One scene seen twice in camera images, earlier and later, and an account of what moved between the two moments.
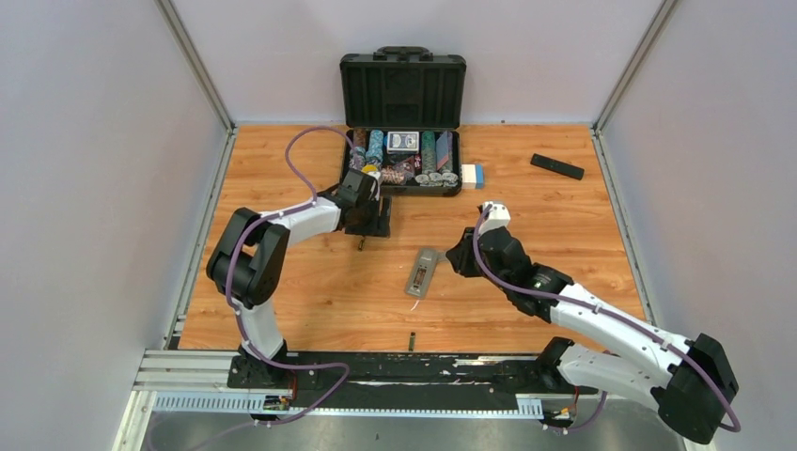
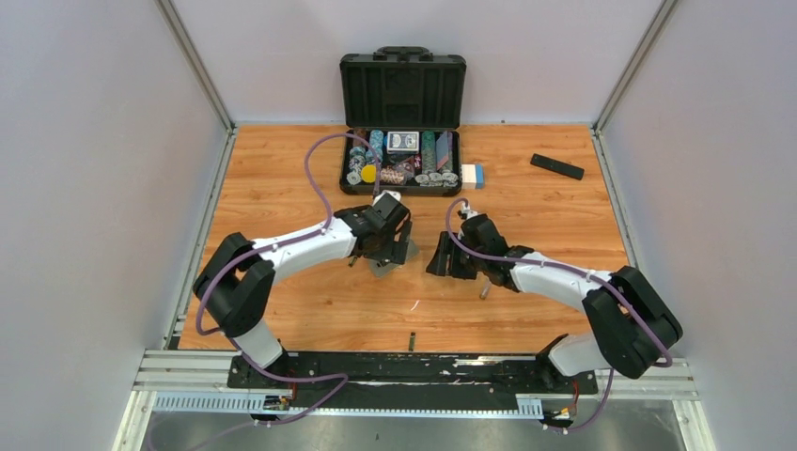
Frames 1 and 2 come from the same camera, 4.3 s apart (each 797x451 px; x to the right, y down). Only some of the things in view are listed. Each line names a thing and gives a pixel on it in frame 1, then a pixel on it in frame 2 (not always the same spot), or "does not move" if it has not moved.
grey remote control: x=422 y=272 to x=382 y=268
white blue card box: x=472 y=176 does not move
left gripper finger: x=383 y=224 to x=395 y=251
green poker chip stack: x=429 y=151 does not move
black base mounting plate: x=350 y=380 does not move
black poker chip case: x=404 y=109 does not move
